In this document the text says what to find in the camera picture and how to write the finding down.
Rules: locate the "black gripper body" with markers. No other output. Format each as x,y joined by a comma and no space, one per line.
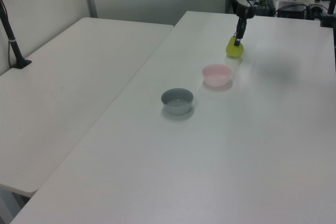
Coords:
244,11

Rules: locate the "white side table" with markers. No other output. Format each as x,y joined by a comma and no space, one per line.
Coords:
65,77

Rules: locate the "black clamp camera stand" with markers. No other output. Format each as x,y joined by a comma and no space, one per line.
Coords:
326,18

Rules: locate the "black camera stand with base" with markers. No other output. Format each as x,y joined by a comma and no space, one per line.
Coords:
11,41

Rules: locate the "green pear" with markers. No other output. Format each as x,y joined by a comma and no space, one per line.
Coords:
233,51

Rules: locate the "pink bowl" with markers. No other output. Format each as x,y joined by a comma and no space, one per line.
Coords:
216,81

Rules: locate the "grey bowl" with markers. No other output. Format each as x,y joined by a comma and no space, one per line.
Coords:
177,107

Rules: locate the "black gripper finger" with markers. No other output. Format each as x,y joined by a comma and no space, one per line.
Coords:
237,41
244,27

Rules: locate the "black equipment box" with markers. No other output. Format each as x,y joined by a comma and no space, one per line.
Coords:
291,11

